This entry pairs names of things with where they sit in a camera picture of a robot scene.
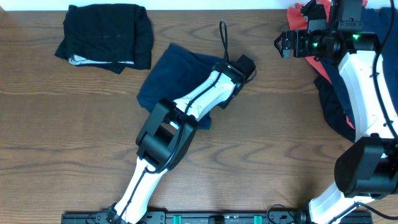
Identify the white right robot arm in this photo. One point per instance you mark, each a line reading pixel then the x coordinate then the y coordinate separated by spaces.
pixel 367 171

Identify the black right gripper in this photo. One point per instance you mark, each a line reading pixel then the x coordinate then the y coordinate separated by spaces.
pixel 300 37

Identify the navy blue garment pile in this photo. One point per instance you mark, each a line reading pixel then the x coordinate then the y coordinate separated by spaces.
pixel 378 22

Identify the folded black garment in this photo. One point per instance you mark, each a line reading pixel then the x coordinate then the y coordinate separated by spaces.
pixel 107 36

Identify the black garment under pile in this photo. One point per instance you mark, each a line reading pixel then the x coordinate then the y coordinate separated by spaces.
pixel 333 111

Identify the navy blue shorts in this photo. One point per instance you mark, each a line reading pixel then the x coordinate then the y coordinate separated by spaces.
pixel 177 73

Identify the red orange garment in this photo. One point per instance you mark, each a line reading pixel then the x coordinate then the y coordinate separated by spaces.
pixel 298 18

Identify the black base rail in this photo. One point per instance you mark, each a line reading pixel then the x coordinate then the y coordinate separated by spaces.
pixel 217 217

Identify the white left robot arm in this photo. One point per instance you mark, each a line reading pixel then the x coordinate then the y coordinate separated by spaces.
pixel 168 132

